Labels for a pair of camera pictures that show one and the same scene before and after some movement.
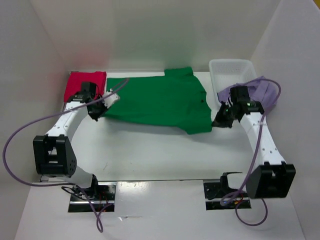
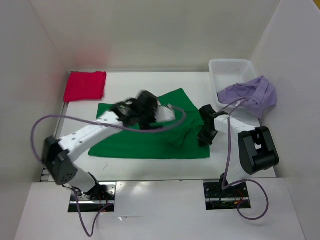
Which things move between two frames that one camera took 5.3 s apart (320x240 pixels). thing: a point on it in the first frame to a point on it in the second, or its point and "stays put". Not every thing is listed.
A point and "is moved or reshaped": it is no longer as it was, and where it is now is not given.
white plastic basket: x=225 y=73 stays put
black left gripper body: x=99 y=109 to x=147 y=117
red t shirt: x=74 y=82 stays put
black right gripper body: x=224 y=117 to x=207 y=135
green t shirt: x=178 y=99 is moved or reshaped
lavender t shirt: x=265 y=91 stays put
